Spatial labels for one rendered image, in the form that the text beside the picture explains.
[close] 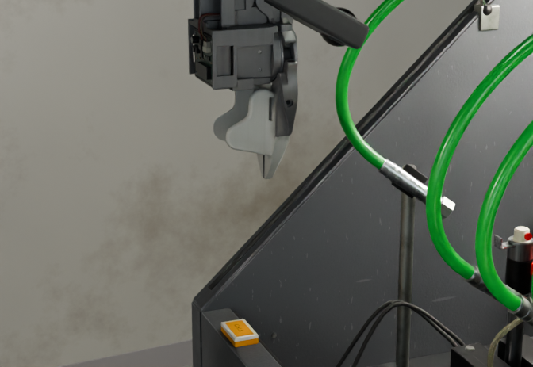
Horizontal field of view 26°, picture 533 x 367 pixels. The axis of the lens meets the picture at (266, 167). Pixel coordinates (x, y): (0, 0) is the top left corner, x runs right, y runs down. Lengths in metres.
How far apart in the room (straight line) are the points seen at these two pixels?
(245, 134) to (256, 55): 0.07
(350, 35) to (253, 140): 0.13
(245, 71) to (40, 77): 2.05
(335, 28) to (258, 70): 0.09
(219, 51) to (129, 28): 2.09
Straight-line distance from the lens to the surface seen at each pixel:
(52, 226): 3.17
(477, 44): 1.54
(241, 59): 1.03
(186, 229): 3.31
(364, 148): 1.29
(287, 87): 1.03
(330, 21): 1.07
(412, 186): 1.30
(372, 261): 1.55
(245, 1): 1.04
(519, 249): 1.25
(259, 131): 1.06
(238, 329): 1.40
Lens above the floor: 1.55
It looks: 17 degrees down
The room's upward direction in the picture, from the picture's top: straight up
